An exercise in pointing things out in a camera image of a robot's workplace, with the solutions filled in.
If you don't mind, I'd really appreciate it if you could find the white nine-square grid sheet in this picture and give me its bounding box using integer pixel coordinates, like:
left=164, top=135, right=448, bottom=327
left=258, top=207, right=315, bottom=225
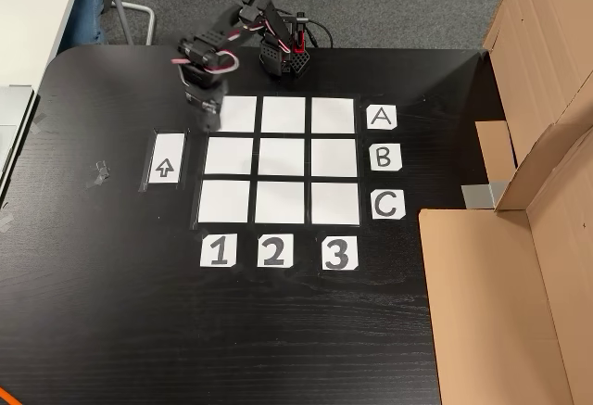
left=189, top=94, right=363, bottom=230

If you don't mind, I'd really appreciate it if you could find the white arrow paper sheet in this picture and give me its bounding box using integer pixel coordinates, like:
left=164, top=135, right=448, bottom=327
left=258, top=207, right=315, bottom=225
left=147, top=133, right=186, bottom=185

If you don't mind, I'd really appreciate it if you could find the grey metal desk leg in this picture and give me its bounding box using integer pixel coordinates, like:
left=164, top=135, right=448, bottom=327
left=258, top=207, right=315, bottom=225
left=107, top=0, right=155, bottom=47

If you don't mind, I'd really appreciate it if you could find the red and black clamp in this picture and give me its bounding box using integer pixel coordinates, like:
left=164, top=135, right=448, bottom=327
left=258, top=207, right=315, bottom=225
left=293, top=11, right=309, bottom=53

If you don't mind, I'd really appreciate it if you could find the crumpled clear tape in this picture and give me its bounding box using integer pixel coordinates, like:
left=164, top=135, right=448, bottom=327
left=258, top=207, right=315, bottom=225
left=85, top=159, right=111, bottom=189

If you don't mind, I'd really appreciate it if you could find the person's leg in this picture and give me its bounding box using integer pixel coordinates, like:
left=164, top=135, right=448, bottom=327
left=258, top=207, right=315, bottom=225
left=84, top=0, right=111, bottom=45

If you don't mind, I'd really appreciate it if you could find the paper sheet number 1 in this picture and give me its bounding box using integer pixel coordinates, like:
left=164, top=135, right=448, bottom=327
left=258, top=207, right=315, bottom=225
left=199, top=233, right=238, bottom=269

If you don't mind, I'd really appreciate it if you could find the paper sheet number 2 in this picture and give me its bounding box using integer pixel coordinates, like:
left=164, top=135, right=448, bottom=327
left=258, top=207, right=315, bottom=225
left=257, top=233, right=295, bottom=269

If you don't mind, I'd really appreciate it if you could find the paper sheet letter A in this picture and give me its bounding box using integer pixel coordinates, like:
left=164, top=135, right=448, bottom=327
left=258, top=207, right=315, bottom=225
left=366, top=105, right=398, bottom=132

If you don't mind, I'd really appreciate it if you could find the paper sheet letter B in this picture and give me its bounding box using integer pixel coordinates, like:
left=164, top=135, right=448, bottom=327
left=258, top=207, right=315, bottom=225
left=369, top=143, right=403, bottom=172

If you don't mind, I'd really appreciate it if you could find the white desk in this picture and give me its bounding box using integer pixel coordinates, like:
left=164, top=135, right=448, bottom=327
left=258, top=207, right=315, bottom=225
left=0, top=0, right=90, bottom=91

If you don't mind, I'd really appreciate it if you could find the paper sheet number 3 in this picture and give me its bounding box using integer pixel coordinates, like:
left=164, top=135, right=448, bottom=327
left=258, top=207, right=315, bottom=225
left=321, top=235, right=360, bottom=272

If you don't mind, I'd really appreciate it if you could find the paper sheet letter C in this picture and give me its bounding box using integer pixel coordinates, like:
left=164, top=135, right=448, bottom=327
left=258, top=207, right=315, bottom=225
left=370, top=190, right=407, bottom=221

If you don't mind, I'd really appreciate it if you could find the grey tape piece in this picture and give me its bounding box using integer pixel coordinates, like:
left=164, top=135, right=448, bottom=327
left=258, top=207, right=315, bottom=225
left=461, top=181, right=509, bottom=211

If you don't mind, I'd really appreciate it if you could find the brown cardboard panel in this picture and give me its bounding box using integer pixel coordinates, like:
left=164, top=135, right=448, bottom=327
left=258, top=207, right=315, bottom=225
left=474, top=0, right=593, bottom=184

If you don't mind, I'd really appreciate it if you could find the brown cardboard with flat flap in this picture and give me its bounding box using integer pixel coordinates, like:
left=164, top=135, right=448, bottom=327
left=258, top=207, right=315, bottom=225
left=418, top=112, right=593, bottom=405

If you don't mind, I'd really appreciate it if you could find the black cable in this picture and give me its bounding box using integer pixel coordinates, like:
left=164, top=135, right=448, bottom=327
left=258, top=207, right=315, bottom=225
left=305, top=18, right=335, bottom=49

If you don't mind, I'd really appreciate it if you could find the orange cable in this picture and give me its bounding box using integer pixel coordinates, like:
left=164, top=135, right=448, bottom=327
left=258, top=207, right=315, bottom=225
left=0, top=383, right=22, bottom=405

